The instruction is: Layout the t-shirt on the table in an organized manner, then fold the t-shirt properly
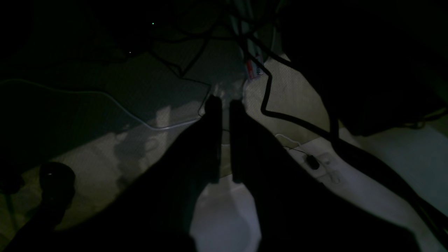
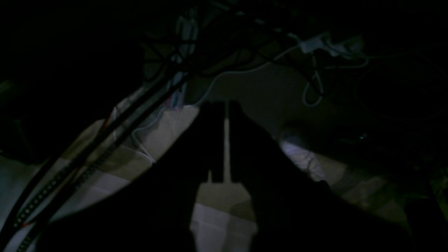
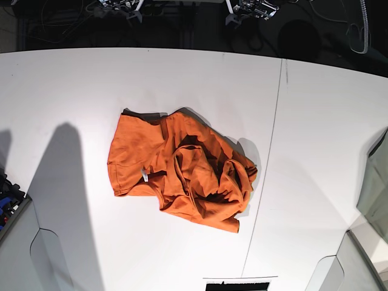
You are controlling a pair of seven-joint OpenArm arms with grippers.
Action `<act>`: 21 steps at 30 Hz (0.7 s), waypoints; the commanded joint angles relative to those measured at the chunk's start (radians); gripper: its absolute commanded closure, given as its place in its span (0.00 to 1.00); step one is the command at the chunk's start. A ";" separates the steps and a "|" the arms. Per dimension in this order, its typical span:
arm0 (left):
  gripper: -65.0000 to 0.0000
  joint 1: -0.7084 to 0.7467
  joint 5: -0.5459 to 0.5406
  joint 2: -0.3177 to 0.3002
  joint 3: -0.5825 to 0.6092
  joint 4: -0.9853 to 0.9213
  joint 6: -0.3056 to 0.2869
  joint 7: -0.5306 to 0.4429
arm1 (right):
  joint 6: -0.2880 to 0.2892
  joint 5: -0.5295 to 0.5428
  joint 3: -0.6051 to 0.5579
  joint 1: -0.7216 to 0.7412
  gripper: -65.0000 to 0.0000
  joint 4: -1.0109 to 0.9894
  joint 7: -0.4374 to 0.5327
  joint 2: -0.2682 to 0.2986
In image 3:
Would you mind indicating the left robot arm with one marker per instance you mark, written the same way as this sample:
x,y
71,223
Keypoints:
x,y
258,9

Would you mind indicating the black round stool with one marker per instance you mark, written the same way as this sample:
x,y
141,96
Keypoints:
x,y
299,40

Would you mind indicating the grey green cloth pile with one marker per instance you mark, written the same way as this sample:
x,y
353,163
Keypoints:
x,y
372,202

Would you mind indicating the orange t-shirt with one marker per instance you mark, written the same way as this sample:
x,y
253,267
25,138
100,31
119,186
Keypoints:
x,y
192,170

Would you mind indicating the black slot plate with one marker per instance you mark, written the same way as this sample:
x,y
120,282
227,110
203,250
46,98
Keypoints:
x,y
239,284

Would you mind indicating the bin of blue black items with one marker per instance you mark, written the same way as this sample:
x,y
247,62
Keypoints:
x,y
11,198

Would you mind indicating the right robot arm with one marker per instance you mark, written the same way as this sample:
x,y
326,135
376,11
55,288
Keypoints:
x,y
128,9

